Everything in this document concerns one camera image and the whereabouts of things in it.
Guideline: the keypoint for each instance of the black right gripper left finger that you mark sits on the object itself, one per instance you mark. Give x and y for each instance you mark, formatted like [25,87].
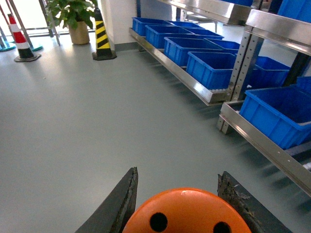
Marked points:
[114,212]

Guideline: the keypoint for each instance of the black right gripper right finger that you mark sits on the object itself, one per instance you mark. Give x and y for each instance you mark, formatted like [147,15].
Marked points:
[257,217]

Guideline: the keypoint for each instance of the orange cylindrical cap 4680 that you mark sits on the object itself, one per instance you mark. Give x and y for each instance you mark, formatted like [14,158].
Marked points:
[186,210]

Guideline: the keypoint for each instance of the stainless steel shelf rack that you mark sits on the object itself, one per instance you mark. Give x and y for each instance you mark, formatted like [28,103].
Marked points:
[259,25]

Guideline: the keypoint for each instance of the blue plastic bin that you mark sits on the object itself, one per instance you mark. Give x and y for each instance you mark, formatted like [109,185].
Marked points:
[268,73]
[139,24]
[176,49]
[227,46]
[283,114]
[211,69]
[155,34]

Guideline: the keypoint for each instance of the yellow black striped cone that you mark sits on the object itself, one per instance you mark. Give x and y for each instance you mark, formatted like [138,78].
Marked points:
[103,48]

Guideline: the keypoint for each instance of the red white traffic cone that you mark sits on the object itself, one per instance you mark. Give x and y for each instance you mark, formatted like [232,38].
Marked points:
[25,54]

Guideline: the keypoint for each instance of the green potted plant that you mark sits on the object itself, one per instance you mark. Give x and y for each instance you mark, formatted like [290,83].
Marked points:
[75,15]

